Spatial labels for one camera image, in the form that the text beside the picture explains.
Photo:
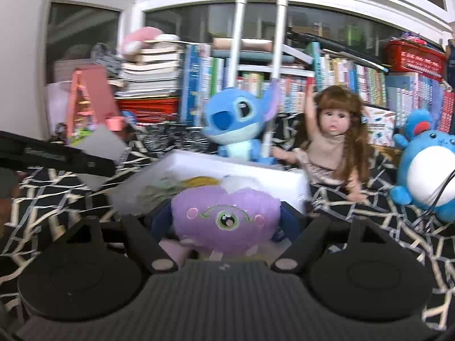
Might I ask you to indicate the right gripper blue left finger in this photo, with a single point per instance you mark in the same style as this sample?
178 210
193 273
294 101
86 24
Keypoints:
161 216

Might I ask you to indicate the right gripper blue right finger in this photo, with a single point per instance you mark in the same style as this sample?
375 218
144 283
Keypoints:
291 223

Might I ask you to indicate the purple one-eyed plush toy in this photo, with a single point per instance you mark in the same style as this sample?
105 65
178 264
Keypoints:
222 222

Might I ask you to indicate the green grey cloth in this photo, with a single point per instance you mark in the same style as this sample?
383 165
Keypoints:
158 191

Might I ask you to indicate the yellow sequin pouch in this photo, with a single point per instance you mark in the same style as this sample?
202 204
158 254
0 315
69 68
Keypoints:
199 181

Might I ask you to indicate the white cardboard box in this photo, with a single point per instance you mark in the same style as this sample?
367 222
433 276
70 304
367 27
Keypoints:
289 186

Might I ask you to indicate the white fluffy plush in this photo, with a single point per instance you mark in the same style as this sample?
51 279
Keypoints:
234 183

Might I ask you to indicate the brown-haired baby doll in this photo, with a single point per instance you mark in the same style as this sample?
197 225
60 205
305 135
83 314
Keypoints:
336 150

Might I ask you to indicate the miniature black bicycle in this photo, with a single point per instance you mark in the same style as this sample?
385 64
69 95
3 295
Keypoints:
163 137

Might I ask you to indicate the pink triangular dollhouse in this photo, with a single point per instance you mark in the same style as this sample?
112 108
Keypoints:
91 103

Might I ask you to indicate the red plastic basket left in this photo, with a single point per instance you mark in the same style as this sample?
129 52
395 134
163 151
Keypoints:
150 110

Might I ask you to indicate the red plastic basket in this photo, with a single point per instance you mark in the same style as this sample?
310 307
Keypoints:
407 56
150 110

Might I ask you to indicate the blue Stitch plush toy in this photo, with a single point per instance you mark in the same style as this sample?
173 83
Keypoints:
234 119

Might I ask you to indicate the blue round plush toy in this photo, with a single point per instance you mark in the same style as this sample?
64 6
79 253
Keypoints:
425 175

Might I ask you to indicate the stack of horizontal books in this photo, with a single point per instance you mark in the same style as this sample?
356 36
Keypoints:
150 69

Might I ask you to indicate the row of upright books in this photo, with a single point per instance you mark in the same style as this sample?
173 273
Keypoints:
390 96

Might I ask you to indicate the pink plush on books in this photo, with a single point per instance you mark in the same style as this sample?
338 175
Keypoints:
140 39

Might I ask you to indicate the red plastic basket right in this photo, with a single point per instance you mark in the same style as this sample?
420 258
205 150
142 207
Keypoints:
407 56

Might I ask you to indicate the white pipe frame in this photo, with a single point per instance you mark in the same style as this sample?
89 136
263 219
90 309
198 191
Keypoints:
264 62

